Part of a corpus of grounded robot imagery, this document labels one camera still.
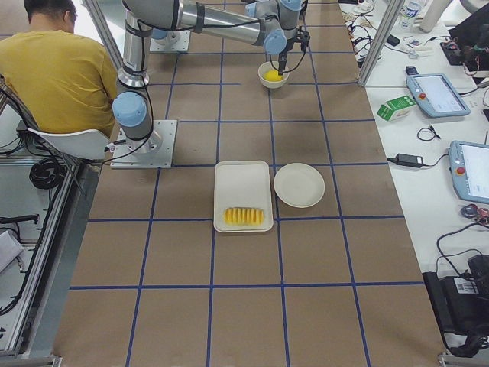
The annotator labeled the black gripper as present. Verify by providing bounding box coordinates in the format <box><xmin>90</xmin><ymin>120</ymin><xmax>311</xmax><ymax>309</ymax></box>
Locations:
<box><xmin>277</xmin><ymin>51</ymin><xmax>287</xmax><ymax>75</ymax></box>

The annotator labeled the yellow lemon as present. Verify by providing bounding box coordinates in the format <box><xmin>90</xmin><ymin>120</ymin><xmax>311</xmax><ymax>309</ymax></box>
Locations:
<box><xmin>263</xmin><ymin>69</ymin><xmax>283</xmax><ymax>83</ymax></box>

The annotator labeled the white ceramic bowl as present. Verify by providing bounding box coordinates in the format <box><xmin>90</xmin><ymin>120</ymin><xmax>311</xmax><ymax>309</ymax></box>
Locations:
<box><xmin>257</xmin><ymin>61</ymin><xmax>289</xmax><ymax>89</ymax></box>

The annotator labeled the green white carton box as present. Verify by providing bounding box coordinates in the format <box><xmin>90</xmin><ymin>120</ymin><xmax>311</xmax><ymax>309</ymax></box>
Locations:
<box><xmin>377</xmin><ymin>95</ymin><xmax>416</xmax><ymax>122</ymax></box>

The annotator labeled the round cream plate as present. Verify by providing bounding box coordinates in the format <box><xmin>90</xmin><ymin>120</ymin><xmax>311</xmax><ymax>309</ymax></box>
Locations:
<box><xmin>274</xmin><ymin>163</ymin><xmax>325</xmax><ymax>208</ymax></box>

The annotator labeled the rectangular cream tray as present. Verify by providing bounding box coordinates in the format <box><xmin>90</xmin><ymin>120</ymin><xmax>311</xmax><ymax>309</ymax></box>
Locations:
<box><xmin>213</xmin><ymin>161</ymin><xmax>274</xmax><ymax>233</ymax></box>

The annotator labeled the blue teach pendant upper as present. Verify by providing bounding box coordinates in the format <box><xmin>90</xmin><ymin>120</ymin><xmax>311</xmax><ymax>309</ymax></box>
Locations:
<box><xmin>406</xmin><ymin>73</ymin><xmax>471</xmax><ymax>118</ymax></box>

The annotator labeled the blue teach pendant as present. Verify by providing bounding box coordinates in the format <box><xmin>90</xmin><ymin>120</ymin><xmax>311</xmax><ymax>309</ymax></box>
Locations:
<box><xmin>449</xmin><ymin>141</ymin><xmax>489</xmax><ymax>204</ymax></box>
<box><xmin>406</xmin><ymin>73</ymin><xmax>471</xmax><ymax>118</ymax></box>

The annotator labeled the black power adapter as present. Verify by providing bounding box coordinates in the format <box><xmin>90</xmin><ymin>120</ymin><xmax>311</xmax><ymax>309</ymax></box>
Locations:
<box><xmin>394</xmin><ymin>153</ymin><xmax>424</xmax><ymax>168</ymax></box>

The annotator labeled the white chair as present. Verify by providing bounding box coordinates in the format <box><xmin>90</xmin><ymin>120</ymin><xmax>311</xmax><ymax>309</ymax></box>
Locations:
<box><xmin>28</xmin><ymin>128</ymin><xmax>109</xmax><ymax>161</ymax></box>

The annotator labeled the blue teach pendant lower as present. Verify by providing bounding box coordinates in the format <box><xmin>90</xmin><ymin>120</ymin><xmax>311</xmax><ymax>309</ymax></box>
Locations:
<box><xmin>449</xmin><ymin>141</ymin><xmax>489</xmax><ymax>204</ymax></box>

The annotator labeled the seated person yellow shirt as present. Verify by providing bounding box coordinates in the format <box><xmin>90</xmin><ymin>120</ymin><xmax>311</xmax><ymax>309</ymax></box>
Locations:
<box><xmin>1</xmin><ymin>1</ymin><xmax>117</xmax><ymax>136</ymax></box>

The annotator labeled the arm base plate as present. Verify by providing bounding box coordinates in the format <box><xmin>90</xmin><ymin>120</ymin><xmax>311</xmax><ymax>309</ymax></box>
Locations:
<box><xmin>109</xmin><ymin>120</ymin><xmax>177</xmax><ymax>169</ymax></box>
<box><xmin>150</xmin><ymin>28</ymin><xmax>190</xmax><ymax>53</ymax></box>

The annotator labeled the aluminium frame post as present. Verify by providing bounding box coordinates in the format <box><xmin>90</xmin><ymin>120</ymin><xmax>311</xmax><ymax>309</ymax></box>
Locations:
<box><xmin>358</xmin><ymin>0</ymin><xmax>404</xmax><ymax>86</ymax></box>

